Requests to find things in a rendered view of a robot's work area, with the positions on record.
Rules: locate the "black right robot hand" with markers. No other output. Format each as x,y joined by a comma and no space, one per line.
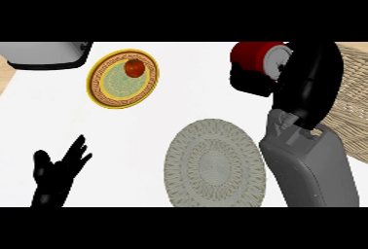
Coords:
310,81

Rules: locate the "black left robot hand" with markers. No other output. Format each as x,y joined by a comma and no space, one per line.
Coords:
54,176

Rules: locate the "red can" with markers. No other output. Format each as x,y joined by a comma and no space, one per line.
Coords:
259,58

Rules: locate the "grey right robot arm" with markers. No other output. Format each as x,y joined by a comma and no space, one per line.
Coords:
310,165

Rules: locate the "tan wicker basket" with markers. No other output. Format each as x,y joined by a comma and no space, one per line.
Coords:
353,103

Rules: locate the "round grey woven placemat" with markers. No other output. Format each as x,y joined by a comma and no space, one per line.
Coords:
215,163

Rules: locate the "yellow patterned plate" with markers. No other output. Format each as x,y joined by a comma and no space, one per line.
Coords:
123,78

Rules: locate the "red tomato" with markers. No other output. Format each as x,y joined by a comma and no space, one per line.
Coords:
134,67

